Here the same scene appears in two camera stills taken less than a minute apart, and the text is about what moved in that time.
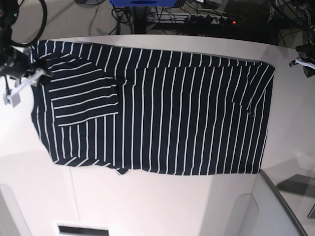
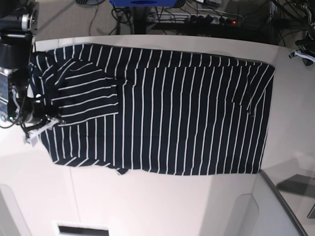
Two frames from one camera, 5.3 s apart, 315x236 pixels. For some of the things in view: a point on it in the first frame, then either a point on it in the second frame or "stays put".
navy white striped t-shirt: x=125 y=110 stays put
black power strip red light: x=206 y=20 stays put
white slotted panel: x=66 y=228 stays put
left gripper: x=42 y=63 -> x=40 y=109
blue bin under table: x=143 y=3 stays put
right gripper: x=309 y=72 -> x=307 y=62
